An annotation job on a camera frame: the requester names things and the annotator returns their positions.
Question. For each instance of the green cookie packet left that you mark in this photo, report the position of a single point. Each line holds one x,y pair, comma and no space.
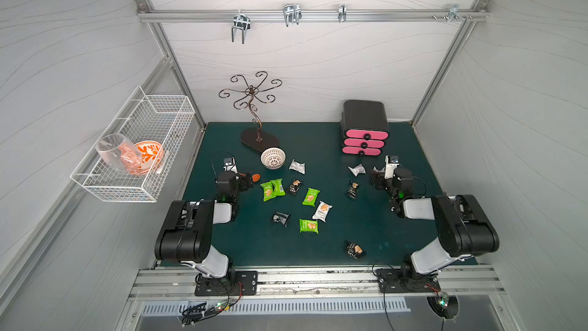
268,191

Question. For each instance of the metal hook clamp middle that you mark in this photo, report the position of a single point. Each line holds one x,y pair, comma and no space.
292,14

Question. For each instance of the clear glass cup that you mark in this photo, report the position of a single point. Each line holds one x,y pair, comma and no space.
120,153

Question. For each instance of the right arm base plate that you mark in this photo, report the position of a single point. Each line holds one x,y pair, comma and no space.
392,281

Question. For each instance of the black cookie packet bottom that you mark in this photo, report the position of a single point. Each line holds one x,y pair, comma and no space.
354,250

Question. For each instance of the black pink drawer cabinet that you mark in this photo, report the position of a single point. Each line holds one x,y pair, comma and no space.
362,115

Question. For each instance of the white wire wall basket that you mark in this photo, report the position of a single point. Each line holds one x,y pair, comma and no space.
161,118

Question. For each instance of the metal hook clamp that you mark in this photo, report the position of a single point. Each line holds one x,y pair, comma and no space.
241,24
292,14

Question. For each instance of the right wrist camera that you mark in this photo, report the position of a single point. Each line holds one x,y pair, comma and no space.
391,163

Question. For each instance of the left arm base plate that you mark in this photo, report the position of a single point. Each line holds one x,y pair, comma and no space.
243,283

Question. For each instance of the green cookie packet lower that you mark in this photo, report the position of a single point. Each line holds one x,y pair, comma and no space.
308,226

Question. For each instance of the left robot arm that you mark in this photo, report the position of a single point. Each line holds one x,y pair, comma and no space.
186,234

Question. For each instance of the orange patterned bowl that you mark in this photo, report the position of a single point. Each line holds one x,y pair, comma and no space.
142,158

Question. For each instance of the small metal hook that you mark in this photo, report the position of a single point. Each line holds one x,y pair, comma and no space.
342,13

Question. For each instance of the metal hook clamp left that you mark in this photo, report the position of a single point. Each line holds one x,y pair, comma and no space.
241,24

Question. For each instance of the green cookie packet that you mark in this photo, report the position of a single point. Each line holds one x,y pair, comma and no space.
268,191
308,226
311,196
278,189

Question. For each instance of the green cookie packet centre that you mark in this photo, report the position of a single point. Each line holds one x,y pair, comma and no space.
311,196

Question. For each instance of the horizontal aluminium rail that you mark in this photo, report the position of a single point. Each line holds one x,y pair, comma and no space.
308,15

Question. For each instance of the pink top drawer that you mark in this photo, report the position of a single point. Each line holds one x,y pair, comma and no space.
367,134

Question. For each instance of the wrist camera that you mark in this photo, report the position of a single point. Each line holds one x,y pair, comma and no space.
391,163
230,164

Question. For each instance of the pink drawer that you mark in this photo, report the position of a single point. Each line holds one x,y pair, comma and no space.
364,143
356,150
367,134

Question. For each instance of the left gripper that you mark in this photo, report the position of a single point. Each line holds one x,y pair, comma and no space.
241,179

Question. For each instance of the metal scroll jewelry stand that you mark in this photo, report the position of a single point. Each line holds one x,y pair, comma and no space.
256,138

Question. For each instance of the white vent grille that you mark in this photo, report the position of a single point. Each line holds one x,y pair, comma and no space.
361,305

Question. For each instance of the pink bottom drawer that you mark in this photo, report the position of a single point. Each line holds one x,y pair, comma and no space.
356,150

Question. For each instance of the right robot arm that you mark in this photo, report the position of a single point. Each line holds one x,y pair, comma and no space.
463,230

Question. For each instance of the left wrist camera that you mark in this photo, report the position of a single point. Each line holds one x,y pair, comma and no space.
230,164

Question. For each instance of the metal bracket right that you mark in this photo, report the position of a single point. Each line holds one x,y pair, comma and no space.
453,15

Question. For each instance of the black cookie packet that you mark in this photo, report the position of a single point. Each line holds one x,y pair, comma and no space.
295,186
352,192
280,218
354,250

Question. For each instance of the white woven basket bowl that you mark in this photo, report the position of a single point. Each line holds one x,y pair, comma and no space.
273,158

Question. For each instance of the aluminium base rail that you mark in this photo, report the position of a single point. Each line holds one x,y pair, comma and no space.
171,283

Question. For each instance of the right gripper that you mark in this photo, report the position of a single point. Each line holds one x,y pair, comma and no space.
380,179

